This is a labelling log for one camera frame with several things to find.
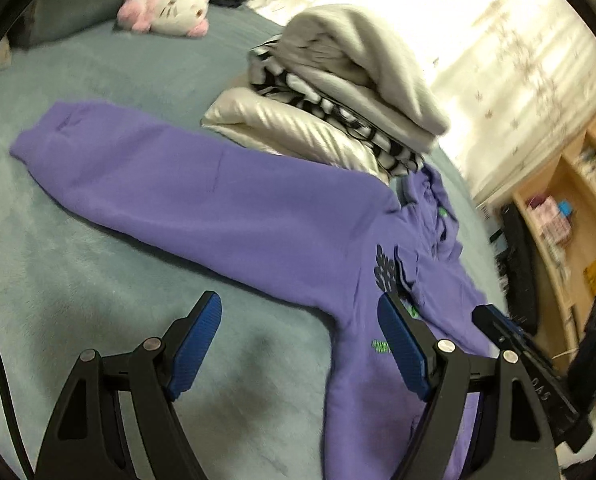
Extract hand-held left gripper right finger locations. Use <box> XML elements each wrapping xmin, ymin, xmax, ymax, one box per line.
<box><xmin>377</xmin><ymin>291</ymin><xmax>564</xmax><ymax>480</ymax></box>

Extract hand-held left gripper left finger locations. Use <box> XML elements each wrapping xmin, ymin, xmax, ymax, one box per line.
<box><xmin>35</xmin><ymin>290</ymin><xmax>223</xmax><ymax>480</ymax></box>

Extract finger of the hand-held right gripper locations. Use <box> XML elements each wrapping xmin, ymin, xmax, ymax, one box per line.
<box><xmin>472</xmin><ymin>304</ymin><xmax>595</xmax><ymax>456</ymax></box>

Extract purple hoodie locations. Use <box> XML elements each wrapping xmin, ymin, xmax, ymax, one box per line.
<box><xmin>8</xmin><ymin>100</ymin><xmax>494</xmax><ymax>480</ymax></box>

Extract long black case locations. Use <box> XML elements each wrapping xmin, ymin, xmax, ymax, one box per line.
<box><xmin>497</xmin><ymin>204</ymin><xmax>540</xmax><ymax>337</ymax></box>

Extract pink boxes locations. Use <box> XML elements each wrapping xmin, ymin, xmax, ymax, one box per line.
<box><xmin>525</xmin><ymin>196</ymin><xmax>575</xmax><ymax>247</ymax></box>

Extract grey-blue bed blanket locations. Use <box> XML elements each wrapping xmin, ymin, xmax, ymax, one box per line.
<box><xmin>0</xmin><ymin>5</ymin><xmax>510</xmax><ymax>480</ymax></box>

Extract wooden shelf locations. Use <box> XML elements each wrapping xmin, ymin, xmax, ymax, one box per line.
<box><xmin>510</xmin><ymin>102</ymin><xmax>596</xmax><ymax>358</ymax></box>

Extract black and white striped garment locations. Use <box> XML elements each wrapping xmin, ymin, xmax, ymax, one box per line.
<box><xmin>248</xmin><ymin>35</ymin><xmax>425</xmax><ymax>179</ymax></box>

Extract cream floral curtain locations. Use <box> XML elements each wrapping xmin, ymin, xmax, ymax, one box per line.
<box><xmin>243</xmin><ymin>0</ymin><xmax>596</xmax><ymax>203</ymax></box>

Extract white and pink plush toy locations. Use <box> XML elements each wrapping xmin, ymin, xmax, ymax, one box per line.
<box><xmin>116</xmin><ymin>0</ymin><xmax>211</xmax><ymax>40</ymax></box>

